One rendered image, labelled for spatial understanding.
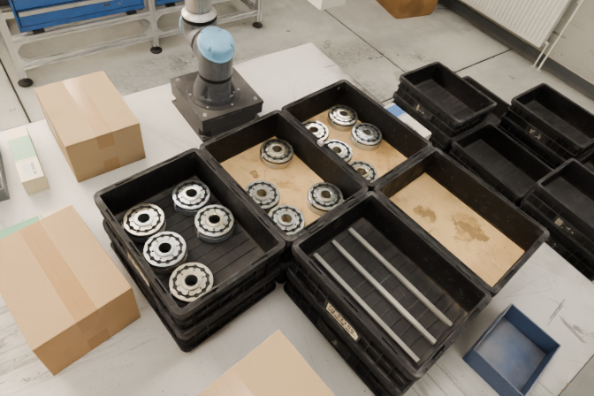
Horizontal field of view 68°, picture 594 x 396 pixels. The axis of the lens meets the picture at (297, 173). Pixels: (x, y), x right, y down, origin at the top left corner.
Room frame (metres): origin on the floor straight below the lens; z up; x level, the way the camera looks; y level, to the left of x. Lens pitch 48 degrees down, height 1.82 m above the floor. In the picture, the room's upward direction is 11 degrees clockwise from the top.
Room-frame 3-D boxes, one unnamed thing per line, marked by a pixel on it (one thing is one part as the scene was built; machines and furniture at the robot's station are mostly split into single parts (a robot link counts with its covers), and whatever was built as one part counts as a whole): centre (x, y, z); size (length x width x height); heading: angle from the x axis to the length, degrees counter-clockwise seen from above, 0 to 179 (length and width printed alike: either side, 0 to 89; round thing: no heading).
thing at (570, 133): (1.85, -1.22, 0.37); 0.40 x 0.30 x 0.45; 44
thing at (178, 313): (0.60, 0.24, 0.92); 0.40 x 0.30 x 0.02; 50
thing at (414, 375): (0.57, -0.26, 0.92); 0.40 x 0.30 x 0.02; 50
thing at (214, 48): (1.24, 0.35, 0.97); 0.13 x 0.12 x 0.14; 37
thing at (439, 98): (1.86, -0.65, 0.37); 0.40 x 0.30 x 0.45; 44
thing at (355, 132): (1.12, -0.20, 0.86); 0.10 x 0.10 x 0.01
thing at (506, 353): (0.52, -0.64, 0.74); 0.20 x 0.15 x 0.07; 140
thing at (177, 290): (0.48, 0.19, 0.86); 0.10 x 0.10 x 0.01
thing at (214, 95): (1.24, 0.35, 0.85); 0.15 x 0.15 x 0.10
